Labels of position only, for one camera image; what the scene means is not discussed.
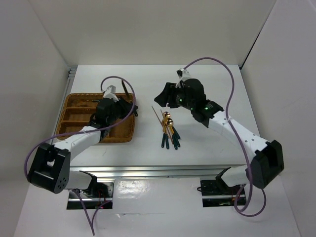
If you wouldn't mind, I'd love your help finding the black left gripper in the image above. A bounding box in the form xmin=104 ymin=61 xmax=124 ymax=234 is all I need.
xmin=107 ymin=95 xmax=137 ymax=124

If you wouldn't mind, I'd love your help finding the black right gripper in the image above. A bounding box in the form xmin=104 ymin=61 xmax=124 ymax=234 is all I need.
xmin=154 ymin=82 xmax=195 ymax=110

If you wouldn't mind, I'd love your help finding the gold spoon green handle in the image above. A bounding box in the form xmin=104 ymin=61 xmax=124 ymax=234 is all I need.
xmin=167 ymin=118 xmax=180 ymax=150
xmin=172 ymin=126 xmax=181 ymax=140
xmin=161 ymin=112 xmax=170 ymax=149

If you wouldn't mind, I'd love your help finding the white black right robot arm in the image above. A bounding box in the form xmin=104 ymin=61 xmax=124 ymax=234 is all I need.
xmin=154 ymin=79 xmax=284 ymax=194

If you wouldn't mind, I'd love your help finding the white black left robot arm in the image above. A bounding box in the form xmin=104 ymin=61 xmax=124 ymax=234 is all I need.
xmin=26 ymin=98 xmax=138 ymax=197

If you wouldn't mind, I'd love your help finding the wicker cutlery tray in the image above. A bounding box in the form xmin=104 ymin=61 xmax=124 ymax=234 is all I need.
xmin=55 ymin=93 xmax=136 ymax=144

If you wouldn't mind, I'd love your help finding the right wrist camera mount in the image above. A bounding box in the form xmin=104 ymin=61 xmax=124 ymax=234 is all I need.
xmin=175 ymin=69 xmax=191 ymax=88

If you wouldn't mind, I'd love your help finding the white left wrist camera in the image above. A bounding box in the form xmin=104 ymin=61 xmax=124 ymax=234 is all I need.
xmin=103 ymin=85 xmax=119 ymax=102

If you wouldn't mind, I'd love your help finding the aluminium frame rail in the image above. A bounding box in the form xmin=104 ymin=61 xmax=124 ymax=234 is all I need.
xmin=69 ymin=164 xmax=272 ymax=177

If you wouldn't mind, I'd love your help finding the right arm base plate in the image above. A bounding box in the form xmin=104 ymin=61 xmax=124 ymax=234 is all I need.
xmin=197 ymin=180 xmax=246 ymax=207

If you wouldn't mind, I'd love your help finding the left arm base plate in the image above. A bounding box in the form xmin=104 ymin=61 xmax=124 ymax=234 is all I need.
xmin=66 ymin=182 xmax=114 ymax=210

